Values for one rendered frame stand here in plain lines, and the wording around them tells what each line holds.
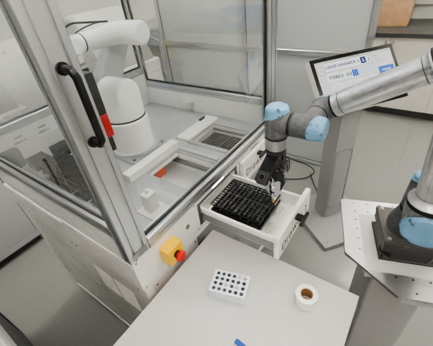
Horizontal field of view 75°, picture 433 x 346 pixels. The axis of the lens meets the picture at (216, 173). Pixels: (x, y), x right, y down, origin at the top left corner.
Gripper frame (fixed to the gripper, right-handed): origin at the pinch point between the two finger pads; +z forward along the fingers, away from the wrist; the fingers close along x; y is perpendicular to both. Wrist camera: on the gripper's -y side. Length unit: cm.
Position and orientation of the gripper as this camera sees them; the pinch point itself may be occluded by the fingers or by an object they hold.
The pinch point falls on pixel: (272, 194)
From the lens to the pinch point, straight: 109.7
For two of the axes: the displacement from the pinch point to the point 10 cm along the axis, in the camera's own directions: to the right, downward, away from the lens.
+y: 5.6, -5.5, 6.2
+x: -8.2, -2.7, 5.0
